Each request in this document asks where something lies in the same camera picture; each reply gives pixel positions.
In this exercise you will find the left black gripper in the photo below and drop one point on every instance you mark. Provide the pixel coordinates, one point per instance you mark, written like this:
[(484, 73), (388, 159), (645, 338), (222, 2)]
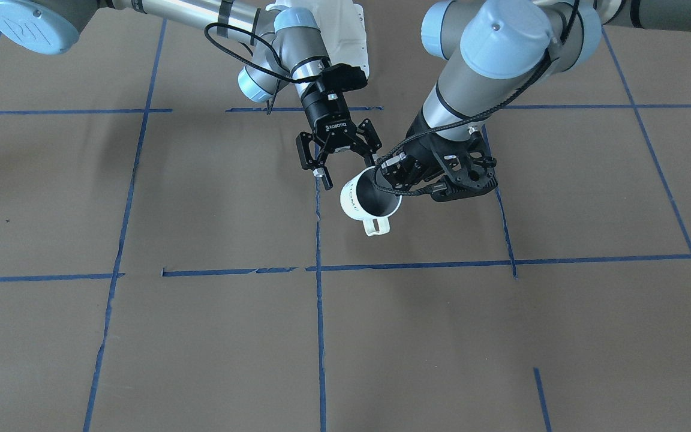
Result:
[(420, 150)]

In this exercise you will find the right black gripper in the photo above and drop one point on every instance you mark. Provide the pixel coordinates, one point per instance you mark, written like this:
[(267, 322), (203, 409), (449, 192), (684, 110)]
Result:
[(323, 111)]

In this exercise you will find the white ribbed mug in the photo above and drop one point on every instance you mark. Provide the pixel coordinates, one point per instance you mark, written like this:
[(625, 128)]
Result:
[(362, 201)]

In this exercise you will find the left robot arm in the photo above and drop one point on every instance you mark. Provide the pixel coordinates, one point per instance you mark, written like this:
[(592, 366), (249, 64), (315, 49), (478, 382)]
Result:
[(495, 50)]

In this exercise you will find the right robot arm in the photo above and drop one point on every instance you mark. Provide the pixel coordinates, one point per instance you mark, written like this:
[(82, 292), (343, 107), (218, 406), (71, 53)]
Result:
[(319, 47)]

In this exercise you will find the brown paper table mat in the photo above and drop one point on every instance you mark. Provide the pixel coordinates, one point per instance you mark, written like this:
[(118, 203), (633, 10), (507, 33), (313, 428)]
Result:
[(165, 264)]

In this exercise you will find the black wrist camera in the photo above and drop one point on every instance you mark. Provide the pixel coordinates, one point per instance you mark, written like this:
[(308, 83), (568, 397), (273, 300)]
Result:
[(341, 78)]

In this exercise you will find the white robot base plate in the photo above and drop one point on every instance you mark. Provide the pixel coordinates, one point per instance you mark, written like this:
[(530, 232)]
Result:
[(342, 26)]

